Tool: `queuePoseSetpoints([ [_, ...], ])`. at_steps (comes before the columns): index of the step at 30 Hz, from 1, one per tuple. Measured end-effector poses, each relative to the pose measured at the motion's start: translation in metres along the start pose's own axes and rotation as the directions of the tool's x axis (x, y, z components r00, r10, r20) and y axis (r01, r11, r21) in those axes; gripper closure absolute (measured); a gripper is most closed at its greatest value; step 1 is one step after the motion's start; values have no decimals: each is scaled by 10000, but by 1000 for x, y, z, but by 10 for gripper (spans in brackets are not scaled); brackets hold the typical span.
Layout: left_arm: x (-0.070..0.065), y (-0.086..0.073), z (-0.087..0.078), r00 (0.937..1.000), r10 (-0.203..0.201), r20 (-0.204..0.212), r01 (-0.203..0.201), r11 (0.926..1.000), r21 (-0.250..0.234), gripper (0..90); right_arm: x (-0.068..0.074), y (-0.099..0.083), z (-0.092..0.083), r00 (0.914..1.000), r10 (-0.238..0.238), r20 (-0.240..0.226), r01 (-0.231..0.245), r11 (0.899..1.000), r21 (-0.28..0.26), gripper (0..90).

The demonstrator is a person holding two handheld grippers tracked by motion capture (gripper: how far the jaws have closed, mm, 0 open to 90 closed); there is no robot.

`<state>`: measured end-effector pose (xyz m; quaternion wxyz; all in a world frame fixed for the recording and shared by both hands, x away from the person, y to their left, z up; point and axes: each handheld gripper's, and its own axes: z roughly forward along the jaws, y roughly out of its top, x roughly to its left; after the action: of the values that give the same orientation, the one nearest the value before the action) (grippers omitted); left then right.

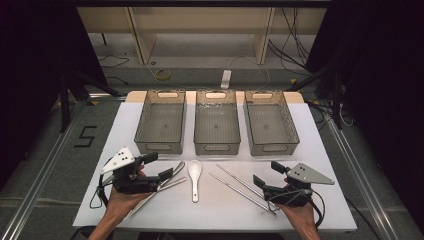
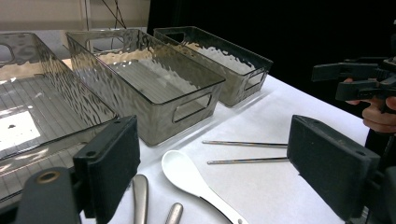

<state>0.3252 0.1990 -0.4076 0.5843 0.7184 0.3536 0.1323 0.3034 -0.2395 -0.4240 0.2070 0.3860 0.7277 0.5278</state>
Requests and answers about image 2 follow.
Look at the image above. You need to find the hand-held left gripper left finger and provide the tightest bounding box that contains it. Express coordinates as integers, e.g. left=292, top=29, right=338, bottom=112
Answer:
left=73, top=115, right=141, bottom=224

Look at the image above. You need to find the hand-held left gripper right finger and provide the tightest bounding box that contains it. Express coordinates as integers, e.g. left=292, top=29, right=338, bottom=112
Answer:
left=286, top=114, right=382, bottom=222

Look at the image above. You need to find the silver metal fork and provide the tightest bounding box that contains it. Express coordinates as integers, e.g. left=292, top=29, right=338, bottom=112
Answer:
left=132, top=174, right=149, bottom=224

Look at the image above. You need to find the white ceramic spoon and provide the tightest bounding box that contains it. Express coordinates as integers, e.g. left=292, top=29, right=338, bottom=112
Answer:
left=161, top=149, right=250, bottom=224

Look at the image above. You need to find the metal chopstick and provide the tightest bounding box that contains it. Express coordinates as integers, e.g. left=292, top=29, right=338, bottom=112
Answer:
left=206, top=157, right=290, bottom=165
left=202, top=139, right=290, bottom=149

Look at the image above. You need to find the silver metal knife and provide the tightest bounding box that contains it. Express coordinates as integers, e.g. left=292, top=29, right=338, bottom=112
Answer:
left=164, top=202, right=184, bottom=224

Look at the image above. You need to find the smoky clear plastic bin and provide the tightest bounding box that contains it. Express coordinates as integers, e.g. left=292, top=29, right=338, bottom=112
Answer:
left=153, top=25, right=275, bottom=108
left=65, top=28, right=227, bottom=147
left=0, top=32, right=120, bottom=203

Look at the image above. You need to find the white table sheet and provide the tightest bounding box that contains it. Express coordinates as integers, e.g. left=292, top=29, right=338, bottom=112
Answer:
left=80, top=74, right=371, bottom=224

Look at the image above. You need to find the black curtain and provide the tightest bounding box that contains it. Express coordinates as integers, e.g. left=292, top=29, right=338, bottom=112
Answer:
left=147, top=0, right=396, bottom=120

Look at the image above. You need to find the black cable bundle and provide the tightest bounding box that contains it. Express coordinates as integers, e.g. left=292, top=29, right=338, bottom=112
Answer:
left=101, top=0, right=128, bottom=30

